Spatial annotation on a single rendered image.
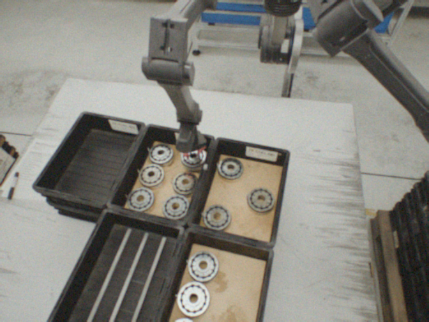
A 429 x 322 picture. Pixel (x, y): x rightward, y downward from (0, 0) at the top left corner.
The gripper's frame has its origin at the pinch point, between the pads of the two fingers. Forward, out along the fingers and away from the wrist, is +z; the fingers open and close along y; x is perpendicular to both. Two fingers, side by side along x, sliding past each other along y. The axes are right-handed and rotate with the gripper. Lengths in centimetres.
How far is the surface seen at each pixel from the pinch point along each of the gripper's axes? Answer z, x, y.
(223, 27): 59, 149, 97
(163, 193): 6.1, -6.9, -17.0
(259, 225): 5.9, -36.5, 8.8
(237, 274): 5.9, -47.7, -7.3
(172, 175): 6.1, -1.0, -10.6
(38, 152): 19, 51, -60
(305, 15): 45, 110, 151
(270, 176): 5.9, -21.1, 24.0
